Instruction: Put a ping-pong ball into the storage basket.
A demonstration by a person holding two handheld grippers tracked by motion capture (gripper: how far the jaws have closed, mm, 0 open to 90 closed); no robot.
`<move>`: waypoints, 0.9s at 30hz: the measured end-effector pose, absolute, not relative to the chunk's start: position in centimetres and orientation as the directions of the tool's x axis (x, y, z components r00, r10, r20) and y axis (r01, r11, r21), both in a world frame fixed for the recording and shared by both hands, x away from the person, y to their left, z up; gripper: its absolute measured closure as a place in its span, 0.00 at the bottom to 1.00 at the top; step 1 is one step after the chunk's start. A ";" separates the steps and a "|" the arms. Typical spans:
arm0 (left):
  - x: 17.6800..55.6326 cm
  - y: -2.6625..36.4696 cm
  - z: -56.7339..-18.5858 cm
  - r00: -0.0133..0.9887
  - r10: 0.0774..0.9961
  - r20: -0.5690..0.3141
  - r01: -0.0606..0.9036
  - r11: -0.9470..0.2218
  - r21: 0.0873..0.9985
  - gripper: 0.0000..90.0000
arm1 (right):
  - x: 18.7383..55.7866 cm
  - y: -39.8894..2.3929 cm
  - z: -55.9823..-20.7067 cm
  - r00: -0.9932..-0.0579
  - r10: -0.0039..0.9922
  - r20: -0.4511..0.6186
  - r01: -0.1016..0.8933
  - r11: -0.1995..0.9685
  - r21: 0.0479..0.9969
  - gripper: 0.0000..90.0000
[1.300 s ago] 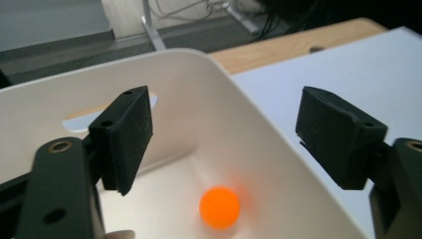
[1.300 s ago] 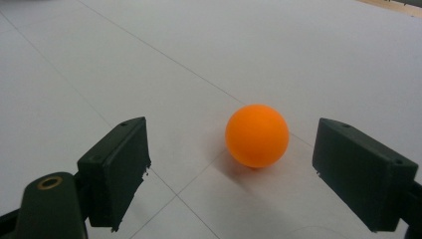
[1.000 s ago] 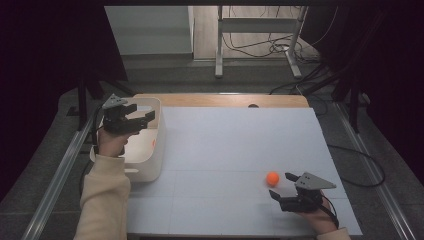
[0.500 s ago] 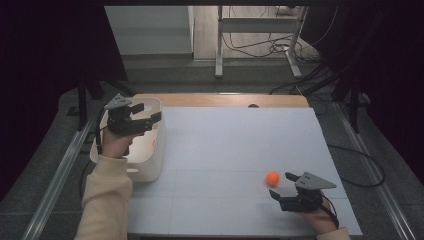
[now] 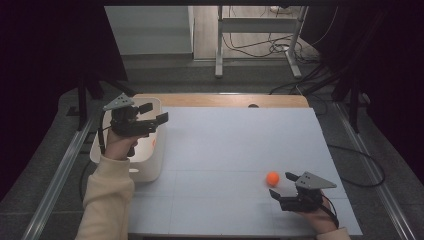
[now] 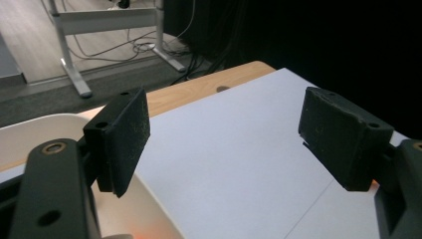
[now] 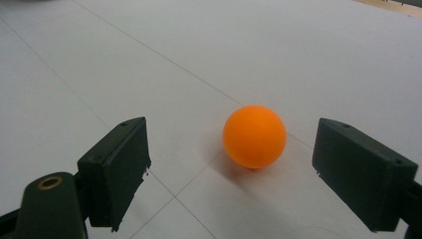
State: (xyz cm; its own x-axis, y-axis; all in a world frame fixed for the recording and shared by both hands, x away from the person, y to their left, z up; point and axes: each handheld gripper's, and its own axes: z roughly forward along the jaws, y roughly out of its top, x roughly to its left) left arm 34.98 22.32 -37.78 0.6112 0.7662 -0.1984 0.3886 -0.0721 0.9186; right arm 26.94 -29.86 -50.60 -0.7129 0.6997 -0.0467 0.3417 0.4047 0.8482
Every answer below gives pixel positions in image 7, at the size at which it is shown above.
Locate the wooden table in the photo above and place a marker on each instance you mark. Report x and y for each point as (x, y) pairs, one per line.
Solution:
(398, 9)

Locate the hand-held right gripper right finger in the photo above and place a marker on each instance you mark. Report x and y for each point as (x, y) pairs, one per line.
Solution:
(361, 176)

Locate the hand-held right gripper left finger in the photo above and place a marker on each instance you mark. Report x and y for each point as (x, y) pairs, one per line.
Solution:
(112, 172)

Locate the orange ball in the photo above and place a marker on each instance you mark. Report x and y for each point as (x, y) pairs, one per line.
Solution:
(253, 136)

